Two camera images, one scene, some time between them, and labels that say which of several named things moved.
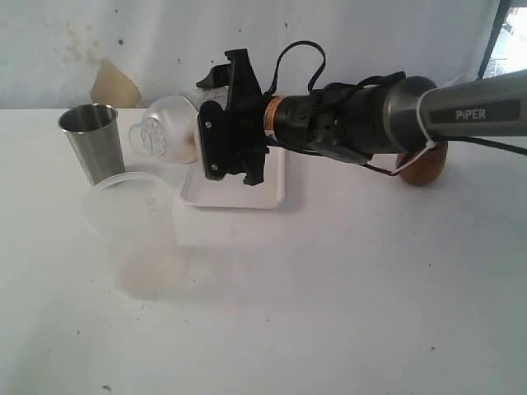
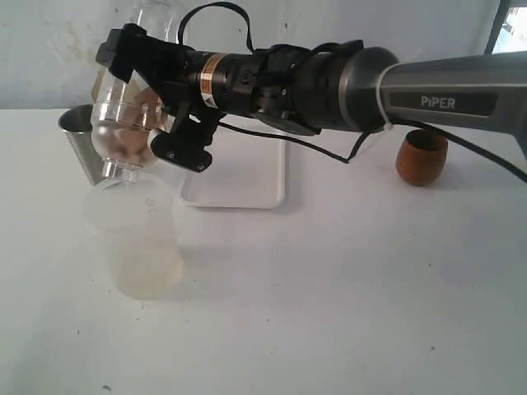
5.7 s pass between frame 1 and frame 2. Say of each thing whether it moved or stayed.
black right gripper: moved
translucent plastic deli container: stayed
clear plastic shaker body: moved
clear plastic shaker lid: moved
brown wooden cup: stayed
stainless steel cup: stayed
